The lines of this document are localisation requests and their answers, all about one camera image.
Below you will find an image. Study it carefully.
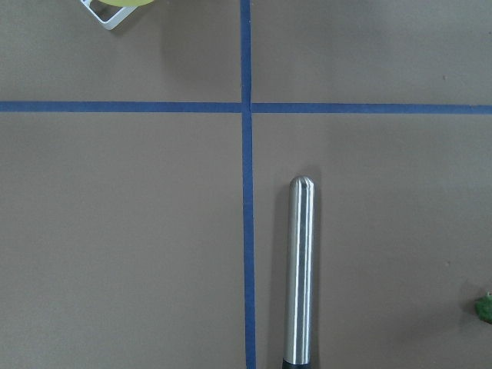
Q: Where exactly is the yellow cup on rack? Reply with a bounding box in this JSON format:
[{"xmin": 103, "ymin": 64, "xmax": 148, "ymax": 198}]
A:
[{"xmin": 100, "ymin": 0, "xmax": 154, "ymax": 8}]

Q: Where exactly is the steel muddler black tip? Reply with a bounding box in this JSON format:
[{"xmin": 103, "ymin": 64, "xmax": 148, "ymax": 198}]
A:
[{"xmin": 282, "ymin": 175, "xmax": 315, "ymax": 368}]

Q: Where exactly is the white cup rack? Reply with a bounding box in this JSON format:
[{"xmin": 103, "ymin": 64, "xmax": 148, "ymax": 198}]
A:
[{"xmin": 80, "ymin": 0, "xmax": 138, "ymax": 31}]

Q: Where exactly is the red strawberry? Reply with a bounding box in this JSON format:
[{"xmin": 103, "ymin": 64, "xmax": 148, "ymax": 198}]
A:
[{"xmin": 474, "ymin": 291, "xmax": 492, "ymax": 324}]

